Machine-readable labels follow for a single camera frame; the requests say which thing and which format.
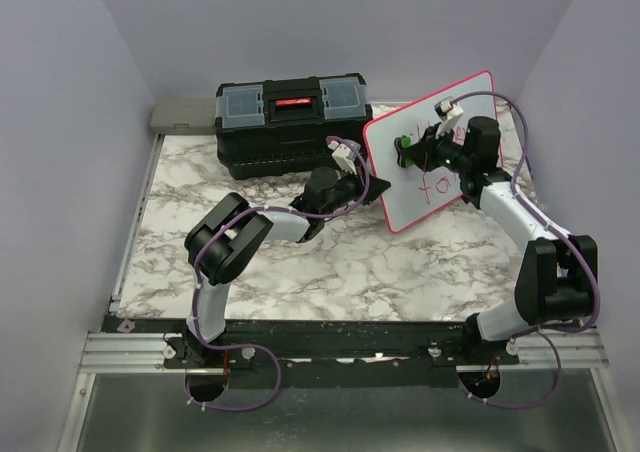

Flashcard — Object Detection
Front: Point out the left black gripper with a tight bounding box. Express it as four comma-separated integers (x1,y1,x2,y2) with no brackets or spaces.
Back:
321,162,391,219

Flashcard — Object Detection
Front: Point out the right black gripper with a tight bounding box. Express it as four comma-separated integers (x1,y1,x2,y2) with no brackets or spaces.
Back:
401,123,472,175

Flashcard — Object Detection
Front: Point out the green whiteboard eraser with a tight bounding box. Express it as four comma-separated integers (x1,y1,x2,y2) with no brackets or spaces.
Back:
394,135,413,168

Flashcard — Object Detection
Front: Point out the pink framed whiteboard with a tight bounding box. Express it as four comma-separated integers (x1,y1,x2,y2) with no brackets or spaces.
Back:
363,70,494,233

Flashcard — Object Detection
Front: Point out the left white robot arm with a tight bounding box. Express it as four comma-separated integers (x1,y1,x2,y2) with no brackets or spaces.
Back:
184,167,391,367

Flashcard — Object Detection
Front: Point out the black plastic toolbox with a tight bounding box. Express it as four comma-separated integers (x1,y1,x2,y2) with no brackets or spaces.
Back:
214,73,373,180

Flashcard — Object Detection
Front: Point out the grey plastic case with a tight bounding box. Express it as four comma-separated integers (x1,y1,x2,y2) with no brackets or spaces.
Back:
149,97,216,136

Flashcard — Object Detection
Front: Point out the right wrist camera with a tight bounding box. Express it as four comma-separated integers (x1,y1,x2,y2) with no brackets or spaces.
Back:
434,97,464,138

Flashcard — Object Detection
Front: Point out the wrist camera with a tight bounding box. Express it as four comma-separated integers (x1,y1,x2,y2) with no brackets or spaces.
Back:
434,97,464,138
328,140,360,175

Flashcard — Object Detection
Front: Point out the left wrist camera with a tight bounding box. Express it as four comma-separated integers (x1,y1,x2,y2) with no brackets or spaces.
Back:
328,140,360,175

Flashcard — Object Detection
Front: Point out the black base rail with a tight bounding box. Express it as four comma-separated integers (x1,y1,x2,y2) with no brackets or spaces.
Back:
99,317,520,399

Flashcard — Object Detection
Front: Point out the aluminium extrusion frame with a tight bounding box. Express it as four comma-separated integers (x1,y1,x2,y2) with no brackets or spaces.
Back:
57,333,185,451

